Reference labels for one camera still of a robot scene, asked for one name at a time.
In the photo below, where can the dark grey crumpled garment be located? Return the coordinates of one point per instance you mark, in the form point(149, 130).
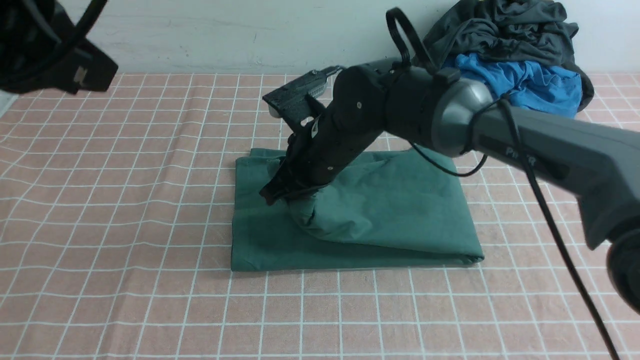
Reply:
point(509, 31)

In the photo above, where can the green long sleeve shirt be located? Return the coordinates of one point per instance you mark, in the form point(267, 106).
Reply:
point(385, 210)

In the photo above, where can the second grey robot arm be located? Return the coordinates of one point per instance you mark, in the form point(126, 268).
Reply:
point(451, 115)

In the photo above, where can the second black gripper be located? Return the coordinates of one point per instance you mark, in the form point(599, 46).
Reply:
point(318, 154)

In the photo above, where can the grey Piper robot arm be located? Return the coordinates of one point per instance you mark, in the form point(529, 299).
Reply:
point(42, 48)

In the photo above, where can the blue crumpled garment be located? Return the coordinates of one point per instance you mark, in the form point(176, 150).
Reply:
point(530, 85)

